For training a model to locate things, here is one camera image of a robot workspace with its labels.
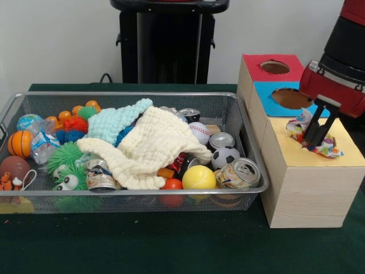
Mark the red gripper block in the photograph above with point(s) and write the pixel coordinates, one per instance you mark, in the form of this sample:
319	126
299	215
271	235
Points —
330	88

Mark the colourful polka-dot cloth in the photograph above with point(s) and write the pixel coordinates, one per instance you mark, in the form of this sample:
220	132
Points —
329	148

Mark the cream knitted cloth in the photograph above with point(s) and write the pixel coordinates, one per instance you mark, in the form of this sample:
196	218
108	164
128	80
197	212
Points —
154	142

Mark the crushed clear plastic bottle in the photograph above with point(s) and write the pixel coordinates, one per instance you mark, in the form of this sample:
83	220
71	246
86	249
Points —
42	145

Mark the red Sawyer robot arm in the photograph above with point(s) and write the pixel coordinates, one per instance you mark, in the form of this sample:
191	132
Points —
348	40

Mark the wooden box with three holes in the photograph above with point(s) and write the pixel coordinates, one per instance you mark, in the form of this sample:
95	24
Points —
308	194

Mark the shallow mesh bin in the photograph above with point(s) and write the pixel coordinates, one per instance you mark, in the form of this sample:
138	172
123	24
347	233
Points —
128	202

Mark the dark green tablecloth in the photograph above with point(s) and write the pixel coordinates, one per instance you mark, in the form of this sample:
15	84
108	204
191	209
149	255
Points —
171	242
357	124

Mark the printed drink can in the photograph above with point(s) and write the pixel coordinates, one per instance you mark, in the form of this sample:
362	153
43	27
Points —
239	172

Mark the silver drink can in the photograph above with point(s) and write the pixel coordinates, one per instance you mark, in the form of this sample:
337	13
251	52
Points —
222	140

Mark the black and white soccer ball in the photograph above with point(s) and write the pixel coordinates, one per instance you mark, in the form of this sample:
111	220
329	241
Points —
225	157

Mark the white baseball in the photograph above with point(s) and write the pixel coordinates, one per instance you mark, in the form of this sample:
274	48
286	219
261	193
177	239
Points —
199	132

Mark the yellow tennis ball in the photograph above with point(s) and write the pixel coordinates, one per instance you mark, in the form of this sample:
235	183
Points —
199	177

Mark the small red ball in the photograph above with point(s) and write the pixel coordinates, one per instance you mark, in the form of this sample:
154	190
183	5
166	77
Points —
172	184

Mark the light blue knitted cloth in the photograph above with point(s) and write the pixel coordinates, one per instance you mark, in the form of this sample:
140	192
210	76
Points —
111	120

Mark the blue green globe ball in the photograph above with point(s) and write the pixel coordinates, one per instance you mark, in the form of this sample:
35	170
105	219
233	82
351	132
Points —
27	122

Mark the orange mini basketball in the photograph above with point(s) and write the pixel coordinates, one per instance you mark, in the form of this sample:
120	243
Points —
19	144

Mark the brown mini football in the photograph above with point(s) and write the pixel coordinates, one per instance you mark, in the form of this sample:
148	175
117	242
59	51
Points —
14	168

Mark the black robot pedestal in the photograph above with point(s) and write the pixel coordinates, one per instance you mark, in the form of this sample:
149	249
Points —
165	51

